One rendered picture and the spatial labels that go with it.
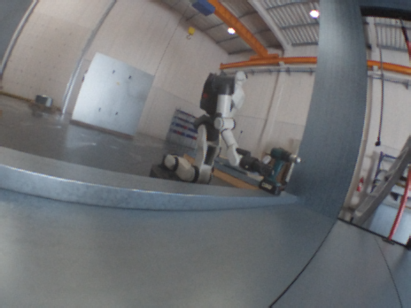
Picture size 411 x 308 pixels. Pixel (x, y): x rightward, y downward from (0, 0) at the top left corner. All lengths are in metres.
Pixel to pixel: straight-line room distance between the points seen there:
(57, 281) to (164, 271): 0.14
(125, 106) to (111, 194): 5.19
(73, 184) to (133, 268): 0.18
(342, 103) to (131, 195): 1.24
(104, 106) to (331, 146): 5.19
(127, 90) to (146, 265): 5.39
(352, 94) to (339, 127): 0.26
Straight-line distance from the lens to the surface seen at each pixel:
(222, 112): 1.13
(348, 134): 1.21
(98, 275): 0.23
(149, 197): 0.39
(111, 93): 5.42
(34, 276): 0.23
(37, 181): 0.35
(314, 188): 1.18
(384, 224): 3.16
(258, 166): 0.92
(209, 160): 1.39
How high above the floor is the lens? 0.55
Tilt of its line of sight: 3 degrees down
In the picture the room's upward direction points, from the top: 18 degrees clockwise
